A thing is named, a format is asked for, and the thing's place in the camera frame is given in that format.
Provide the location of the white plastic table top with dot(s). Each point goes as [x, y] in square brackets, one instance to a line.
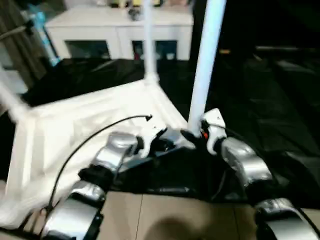
[62, 130]

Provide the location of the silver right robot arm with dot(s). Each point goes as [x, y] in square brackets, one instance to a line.
[245, 160]

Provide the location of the black plastic mat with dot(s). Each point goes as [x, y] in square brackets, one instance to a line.
[262, 112]

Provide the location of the small tan label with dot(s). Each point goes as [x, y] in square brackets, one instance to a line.
[225, 51]

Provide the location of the red bottle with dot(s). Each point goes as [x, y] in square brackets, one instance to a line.
[137, 53]

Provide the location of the black draped furniture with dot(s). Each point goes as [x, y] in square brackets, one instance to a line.
[262, 25]

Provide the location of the black parts in clear bag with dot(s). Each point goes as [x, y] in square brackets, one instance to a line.
[135, 13]

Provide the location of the white sideboard cabinet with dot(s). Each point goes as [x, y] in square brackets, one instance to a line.
[87, 30]

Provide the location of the blue white plastic package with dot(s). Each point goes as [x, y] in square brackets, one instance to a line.
[45, 37]

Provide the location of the grey curtain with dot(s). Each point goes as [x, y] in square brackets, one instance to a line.
[20, 50]

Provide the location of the metal rod with black knob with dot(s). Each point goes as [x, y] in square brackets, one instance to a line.
[15, 31]

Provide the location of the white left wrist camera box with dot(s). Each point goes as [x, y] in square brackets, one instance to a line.
[152, 135]

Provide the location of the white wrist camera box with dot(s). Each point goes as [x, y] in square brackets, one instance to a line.
[213, 122]
[152, 135]

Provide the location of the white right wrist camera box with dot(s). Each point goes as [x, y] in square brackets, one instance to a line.
[213, 122]

